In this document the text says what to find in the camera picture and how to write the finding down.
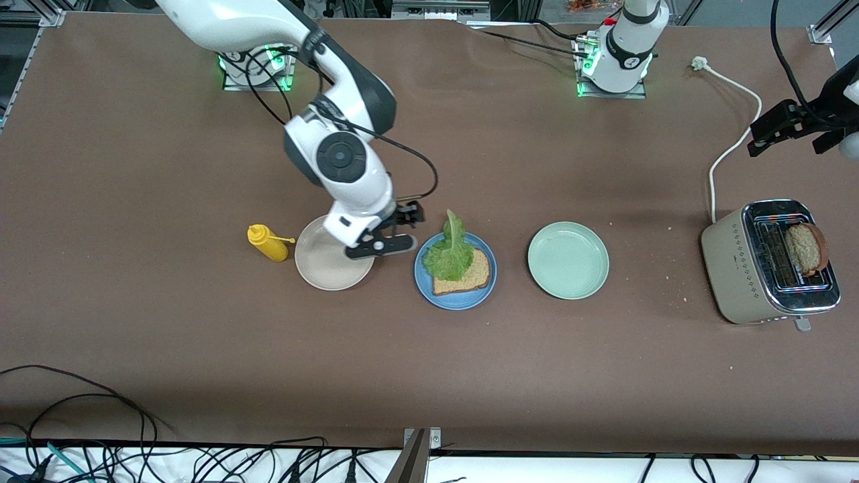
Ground green lettuce leaf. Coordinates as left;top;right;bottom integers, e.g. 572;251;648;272
421;209;476;282

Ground brown bread slice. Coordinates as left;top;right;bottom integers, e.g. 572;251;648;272
785;223;830;278
433;248;493;297

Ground yellow mustard squeeze bottle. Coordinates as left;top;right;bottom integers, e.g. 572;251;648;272
247;224;296;263

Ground beige round plate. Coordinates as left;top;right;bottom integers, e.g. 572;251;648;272
295;216;376;292

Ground blue round plate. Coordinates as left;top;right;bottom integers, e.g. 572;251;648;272
414;231;498;311

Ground green round plate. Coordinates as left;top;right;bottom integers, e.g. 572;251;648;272
527;221;610;300

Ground beige chrome toaster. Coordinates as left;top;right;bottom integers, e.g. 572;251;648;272
701;199;842;332

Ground grey power strip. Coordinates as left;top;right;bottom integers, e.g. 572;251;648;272
391;0;491;21

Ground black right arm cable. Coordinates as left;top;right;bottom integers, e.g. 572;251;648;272
220;44;440;202

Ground aluminium frame profile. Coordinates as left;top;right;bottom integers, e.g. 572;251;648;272
809;0;859;46
27;0;68;28

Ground white toaster power cord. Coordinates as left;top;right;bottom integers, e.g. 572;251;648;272
691;56;763;225

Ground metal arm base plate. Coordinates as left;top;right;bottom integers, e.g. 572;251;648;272
220;46;297;92
574;37;648;100

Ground thin black base cable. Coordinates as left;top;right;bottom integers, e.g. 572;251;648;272
478;30;591;60

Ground metal bracket with profile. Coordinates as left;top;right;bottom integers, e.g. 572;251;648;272
385;427;444;483

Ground small black cable loop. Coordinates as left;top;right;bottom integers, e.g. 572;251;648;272
26;393;147;470

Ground large black cable loop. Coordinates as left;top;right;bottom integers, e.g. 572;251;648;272
0;365;159;470

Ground teal cable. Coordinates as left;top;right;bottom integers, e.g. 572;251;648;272
46;441;89;481

